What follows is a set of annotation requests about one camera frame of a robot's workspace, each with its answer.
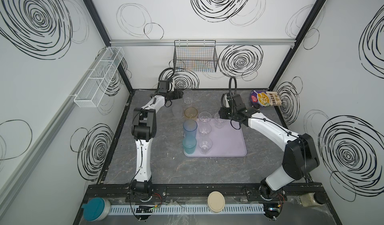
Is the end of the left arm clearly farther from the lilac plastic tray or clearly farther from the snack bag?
the snack bag

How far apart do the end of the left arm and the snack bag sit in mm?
575

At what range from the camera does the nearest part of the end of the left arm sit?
0.84 m

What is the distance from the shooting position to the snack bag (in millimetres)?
1109
